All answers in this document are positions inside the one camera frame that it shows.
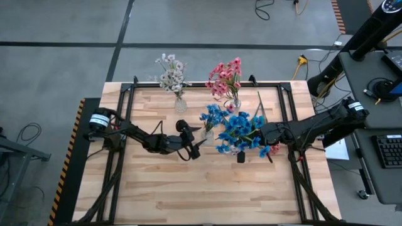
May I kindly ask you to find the black hazard-striped floor mat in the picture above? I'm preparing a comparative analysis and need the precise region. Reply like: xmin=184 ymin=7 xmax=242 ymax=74
xmin=331 ymin=0 xmax=374 ymax=35

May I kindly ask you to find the diamond-cut clear glass vase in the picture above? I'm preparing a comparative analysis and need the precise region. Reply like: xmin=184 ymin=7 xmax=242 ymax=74
xmin=229 ymin=99 xmax=242 ymax=114

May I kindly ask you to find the black platform with hazard stripes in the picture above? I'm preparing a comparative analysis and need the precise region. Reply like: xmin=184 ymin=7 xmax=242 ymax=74
xmin=47 ymin=97 xmax=102 ymax=226

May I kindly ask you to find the black looped floor cable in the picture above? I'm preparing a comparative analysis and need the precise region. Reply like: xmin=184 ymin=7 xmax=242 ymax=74
xmin=15 ymin=122 xmax=43 ymax=146

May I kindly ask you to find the yellow power plug with cable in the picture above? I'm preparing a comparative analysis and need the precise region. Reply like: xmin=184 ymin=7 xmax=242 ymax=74
xmin=291 ymin=55 xmax=309 ymax=81

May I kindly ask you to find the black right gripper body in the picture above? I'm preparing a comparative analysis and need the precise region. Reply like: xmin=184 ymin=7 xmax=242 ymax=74
xmin=237 ymin=122 xmax=288 ymax=164

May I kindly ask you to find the conical clear glass vase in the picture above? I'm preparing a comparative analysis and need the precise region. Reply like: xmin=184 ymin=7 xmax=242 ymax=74
xmin=174 ymin=95 xmax=188 ymax=114

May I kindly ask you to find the black keyboard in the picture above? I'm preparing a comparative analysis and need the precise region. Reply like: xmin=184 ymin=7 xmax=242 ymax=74
xmin=372 ymin=134 xmax=402 ymax=170

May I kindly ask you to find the dark grey desk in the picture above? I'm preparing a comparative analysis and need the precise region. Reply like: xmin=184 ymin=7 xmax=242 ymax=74
xmin=323 ymin=46 xmax=402 ymax=205

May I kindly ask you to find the black flat desk device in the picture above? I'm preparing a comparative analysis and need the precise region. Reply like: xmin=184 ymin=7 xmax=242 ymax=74
xmin=381 ymin=49 xmax=402 ymax=76

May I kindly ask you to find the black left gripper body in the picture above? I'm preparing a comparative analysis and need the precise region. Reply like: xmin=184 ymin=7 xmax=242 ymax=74
xmin=169 ymin=119 xmax=202 ymax=160

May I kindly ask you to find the pink artificial flower bunch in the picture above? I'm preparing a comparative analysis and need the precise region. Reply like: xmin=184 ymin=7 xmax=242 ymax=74
xmin=256 ymin=90 xmax=281 ymax=156
xmin=224 ymin=57 xmax=243 ymax=114
xmin=205 ymin=78 xmax=235 ymax=106
xmin=209 ymin=62 xmax=235 ymax=101

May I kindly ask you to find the yellow floor cable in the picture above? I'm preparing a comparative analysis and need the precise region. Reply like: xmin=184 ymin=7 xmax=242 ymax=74
xmin=293 ymin=0 xmax=309 ymax=16

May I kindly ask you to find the black tower fan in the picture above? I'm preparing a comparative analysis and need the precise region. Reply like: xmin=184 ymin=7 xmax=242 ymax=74
xmin=307 ymin=0 xmax=402 ymax=97

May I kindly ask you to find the white paper sheet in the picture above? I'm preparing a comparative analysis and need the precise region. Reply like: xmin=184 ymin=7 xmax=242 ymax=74
xmin=324 ymin=137 xmax=350 ymax=161

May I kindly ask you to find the ribbed clear glass vase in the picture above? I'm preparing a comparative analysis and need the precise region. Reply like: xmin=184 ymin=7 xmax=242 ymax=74
xmin=200 ymin=128 xmax=215 ymax=146

